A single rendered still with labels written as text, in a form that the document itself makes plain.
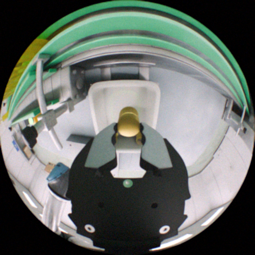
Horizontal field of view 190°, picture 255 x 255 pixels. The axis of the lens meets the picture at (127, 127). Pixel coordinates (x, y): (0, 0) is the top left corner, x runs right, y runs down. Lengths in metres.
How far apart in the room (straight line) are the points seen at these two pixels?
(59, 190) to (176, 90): 0.54
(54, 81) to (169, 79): 0.34
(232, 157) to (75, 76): 3.80
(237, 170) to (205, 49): 3.67
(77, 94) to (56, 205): 0.39
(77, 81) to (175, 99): 0.31
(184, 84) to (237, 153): 3.41
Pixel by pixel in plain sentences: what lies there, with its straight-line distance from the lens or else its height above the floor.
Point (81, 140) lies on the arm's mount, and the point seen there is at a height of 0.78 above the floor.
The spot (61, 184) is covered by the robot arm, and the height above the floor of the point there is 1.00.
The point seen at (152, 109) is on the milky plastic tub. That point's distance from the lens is 0.22.
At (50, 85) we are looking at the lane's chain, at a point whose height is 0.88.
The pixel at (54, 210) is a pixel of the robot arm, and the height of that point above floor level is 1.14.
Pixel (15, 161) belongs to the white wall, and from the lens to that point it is 6.39.
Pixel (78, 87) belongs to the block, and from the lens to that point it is 0.20.
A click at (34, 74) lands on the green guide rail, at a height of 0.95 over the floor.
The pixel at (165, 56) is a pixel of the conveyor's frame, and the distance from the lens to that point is 0.18.
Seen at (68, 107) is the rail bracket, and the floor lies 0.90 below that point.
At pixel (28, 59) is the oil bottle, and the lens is 0.19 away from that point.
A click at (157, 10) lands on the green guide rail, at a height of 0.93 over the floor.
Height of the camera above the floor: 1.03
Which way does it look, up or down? 58 degrees down
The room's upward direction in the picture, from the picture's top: 178 degrees counter-clockwise
